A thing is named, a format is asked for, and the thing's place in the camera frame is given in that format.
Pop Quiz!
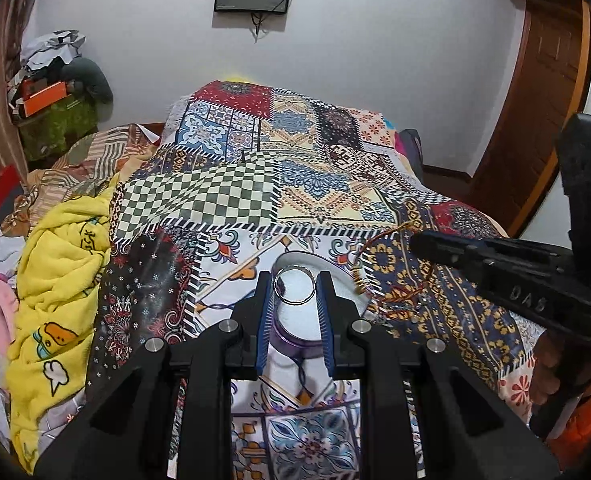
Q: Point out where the silver ring bangle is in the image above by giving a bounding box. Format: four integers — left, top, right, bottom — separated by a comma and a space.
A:
274, 264, 316, 307

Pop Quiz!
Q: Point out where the purple heart-shaped jewelry box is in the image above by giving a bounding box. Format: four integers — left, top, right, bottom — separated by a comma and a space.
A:
270, 252, 369, 361

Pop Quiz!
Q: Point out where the red string bracelet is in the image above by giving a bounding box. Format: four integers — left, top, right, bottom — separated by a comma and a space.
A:
352, 220, 437, 306

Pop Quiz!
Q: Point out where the person's right hand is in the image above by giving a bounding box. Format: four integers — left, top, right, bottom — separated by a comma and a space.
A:
530, 330, 591, 405

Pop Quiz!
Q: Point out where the colourful patchwork bedspread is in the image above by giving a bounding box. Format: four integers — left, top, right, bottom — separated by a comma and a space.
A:
86, 81, 538, 479

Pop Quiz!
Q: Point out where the dark grey backpack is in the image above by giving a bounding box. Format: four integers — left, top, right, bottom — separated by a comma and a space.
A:
399, 129, 423, 180

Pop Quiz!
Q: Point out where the yellow cartoon blanket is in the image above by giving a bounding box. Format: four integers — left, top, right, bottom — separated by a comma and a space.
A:
6, 177, 118, 474

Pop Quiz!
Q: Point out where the wooden door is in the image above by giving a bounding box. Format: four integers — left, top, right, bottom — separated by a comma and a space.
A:
469, 0, 591, 236

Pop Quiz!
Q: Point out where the striped brown blanket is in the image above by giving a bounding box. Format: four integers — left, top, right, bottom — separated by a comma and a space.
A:
1, 124, 160, 237

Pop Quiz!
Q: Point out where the pink cloth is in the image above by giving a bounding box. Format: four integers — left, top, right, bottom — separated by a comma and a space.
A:
0, 274, 18, 354

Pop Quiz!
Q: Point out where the green patterned covered stand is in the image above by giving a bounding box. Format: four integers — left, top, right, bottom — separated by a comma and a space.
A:
18, 94, 98, 162

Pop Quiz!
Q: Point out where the orange box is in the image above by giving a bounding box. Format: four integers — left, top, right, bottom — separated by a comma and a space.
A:
23, 81, 68, 117

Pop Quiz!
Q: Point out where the pile of grey clothes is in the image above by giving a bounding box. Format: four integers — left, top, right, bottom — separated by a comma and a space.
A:
20, 29, 86, 72

